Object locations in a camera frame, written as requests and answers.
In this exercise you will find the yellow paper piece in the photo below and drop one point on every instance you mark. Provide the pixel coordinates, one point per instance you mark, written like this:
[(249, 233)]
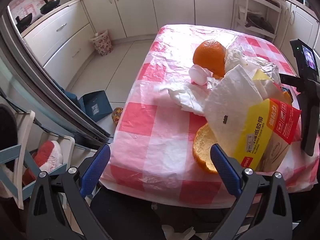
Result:
[(261, 75)]

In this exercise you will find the metal sliding door frame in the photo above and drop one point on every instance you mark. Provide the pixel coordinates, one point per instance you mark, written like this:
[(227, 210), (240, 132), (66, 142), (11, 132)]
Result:
[(37, 75)]

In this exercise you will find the dark frying pan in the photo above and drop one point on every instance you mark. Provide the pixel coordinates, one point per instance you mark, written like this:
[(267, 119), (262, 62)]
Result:
[(260, 22)]

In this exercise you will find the whole orange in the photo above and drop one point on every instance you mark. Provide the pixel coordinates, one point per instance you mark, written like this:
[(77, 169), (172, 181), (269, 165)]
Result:
[(208, 55)]

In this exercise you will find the white cabinet with wide drawers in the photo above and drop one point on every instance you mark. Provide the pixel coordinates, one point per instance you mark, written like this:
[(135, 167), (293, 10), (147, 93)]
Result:
[(62, 45)]

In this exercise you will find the floral waste bin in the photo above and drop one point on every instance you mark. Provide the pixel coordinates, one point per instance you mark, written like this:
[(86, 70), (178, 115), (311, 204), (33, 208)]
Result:
[(102, 43)]

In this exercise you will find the silvery plastic bag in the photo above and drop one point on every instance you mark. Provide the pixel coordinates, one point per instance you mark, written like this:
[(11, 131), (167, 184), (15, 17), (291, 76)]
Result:
[(240, 55)]

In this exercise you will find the black pan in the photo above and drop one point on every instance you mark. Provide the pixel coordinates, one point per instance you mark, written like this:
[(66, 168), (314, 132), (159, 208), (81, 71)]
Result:
[(25, 19)]

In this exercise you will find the dark blue box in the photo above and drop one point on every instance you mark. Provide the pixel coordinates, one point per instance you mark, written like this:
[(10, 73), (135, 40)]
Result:
[(97, 105)]

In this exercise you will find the large orange peel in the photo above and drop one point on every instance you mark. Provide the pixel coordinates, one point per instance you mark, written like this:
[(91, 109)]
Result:
[(202, 147)]

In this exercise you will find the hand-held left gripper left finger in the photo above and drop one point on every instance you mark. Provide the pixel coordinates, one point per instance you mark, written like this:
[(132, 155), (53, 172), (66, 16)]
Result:
[(97, 165)]

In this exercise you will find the white door cabinets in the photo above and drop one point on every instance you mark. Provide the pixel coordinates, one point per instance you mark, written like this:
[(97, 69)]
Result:
[(162, 2)]

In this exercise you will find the colourful floral slipper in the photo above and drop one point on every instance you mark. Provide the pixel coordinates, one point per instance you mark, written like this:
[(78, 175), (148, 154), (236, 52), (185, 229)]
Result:
[(117, 116)]

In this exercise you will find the white paper sheet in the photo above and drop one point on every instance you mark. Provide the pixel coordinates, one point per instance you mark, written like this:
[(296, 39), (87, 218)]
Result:
[(230, 100)]

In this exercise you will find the red white fluffy slipper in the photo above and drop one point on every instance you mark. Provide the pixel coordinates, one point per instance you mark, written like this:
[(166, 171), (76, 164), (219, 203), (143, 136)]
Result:
[(47, 155)]

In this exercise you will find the black wok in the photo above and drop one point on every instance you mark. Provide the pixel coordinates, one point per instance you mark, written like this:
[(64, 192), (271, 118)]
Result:
[(50, 7)]

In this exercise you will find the white shoe rack blue braces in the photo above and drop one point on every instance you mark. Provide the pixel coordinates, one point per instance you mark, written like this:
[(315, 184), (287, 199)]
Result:
[(21, 135)]

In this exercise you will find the white cabinet with small drawers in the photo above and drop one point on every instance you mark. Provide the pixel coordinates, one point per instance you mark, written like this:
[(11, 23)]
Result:
[(300, 22)]

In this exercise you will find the white shelf rack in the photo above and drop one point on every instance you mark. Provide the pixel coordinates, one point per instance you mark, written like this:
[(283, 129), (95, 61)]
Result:
[(262, 5)]

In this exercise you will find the red checked plastic tablecloth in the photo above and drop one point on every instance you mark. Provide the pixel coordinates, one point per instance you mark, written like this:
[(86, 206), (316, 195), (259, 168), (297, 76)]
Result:
[(150, 120)]

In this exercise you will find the white tissue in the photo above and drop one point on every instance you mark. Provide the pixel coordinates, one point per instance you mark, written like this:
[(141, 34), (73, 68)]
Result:
[(185, 97)]

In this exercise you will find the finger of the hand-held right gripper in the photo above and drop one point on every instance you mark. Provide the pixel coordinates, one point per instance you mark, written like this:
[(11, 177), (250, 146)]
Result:
[(288, 78)]

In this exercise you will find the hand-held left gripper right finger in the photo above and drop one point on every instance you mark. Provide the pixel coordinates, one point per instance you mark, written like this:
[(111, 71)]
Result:
[(226, 170)]

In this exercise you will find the yellow red cardboard tape box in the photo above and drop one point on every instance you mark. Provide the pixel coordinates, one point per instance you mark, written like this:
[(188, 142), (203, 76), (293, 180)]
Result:
[(260, 135)]

